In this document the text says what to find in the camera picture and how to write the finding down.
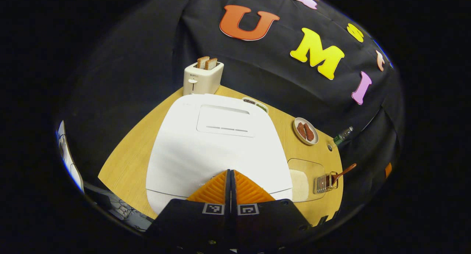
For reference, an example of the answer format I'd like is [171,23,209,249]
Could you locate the wooden spoon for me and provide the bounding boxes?
[326,163,357,186]

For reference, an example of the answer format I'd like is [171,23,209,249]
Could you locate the computer monitor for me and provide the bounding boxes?
[56,120,85,193]

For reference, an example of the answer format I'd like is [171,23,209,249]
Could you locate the clear plastic bottle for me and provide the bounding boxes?
[333,126,354,147]

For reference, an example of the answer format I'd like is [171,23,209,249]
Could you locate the white toaster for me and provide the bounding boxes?
[183,61,224,96]

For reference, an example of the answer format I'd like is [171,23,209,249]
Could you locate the clear plastic container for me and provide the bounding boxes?
[287,158,326,203]

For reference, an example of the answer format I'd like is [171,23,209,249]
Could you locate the white rice cooker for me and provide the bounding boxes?
[146,93,293,215]

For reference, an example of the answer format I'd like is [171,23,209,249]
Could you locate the white plate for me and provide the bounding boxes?
[293,117,319,146]

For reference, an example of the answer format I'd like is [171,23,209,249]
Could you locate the white rice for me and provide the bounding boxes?
[291,169,309,202]

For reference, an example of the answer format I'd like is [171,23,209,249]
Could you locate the white divided bean tray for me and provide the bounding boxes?
[242,97,269,114]

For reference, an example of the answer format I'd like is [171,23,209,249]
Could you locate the black backdrop cloth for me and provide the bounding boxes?
[61,0,405,210]

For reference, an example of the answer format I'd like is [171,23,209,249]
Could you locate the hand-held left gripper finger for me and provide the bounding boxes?
[145,169,232,253]
[231,169,313,253]

